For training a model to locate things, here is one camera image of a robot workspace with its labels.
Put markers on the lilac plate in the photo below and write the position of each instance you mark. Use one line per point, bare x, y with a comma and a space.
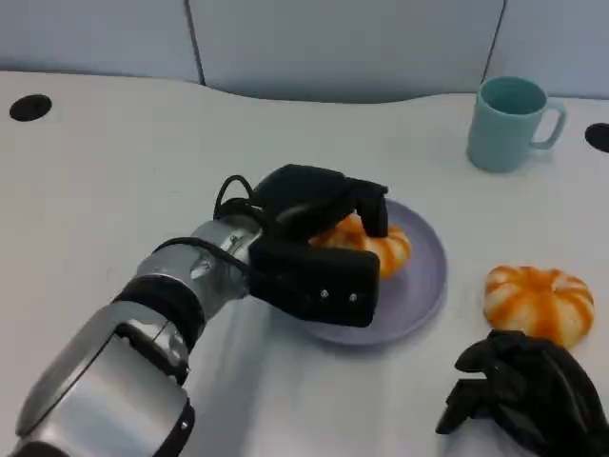
421, 285

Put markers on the orange white toy bread roll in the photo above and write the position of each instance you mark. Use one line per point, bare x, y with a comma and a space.
390, 252
537, 302

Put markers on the grey partition panel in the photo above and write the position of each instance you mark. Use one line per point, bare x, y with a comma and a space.
342, 43
556, 38
95, 33

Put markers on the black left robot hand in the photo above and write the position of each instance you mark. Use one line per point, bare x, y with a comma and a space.
304, 195

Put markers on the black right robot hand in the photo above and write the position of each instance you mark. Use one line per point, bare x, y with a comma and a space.
542, 395

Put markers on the pale green mug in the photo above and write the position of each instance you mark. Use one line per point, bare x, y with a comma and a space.
499, 138

